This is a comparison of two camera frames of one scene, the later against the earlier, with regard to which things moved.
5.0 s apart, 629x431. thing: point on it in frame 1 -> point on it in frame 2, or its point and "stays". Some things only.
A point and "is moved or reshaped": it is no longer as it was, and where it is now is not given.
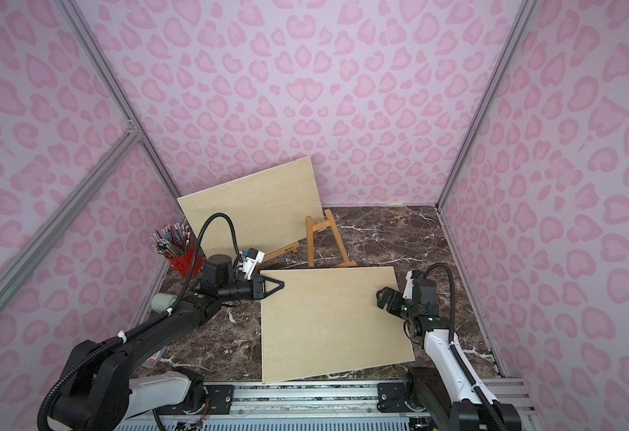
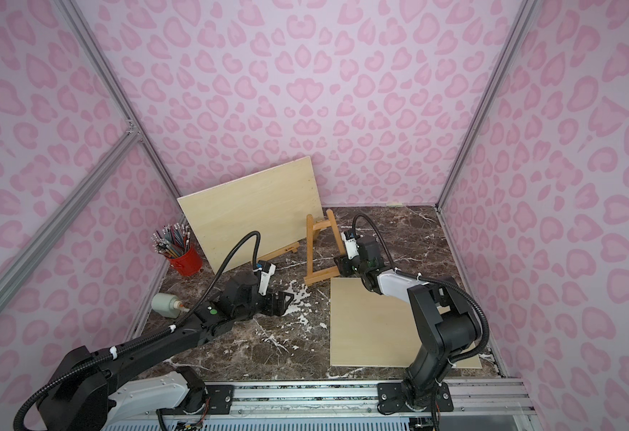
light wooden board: [270, 209] stays
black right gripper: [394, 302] -> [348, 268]
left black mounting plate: [220, 398] stays
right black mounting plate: [391, 398] stays
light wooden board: [328, 321] is moved or reshaped
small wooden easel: [291, 247] stays
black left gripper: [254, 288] -> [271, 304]
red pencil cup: [182, 263] stays
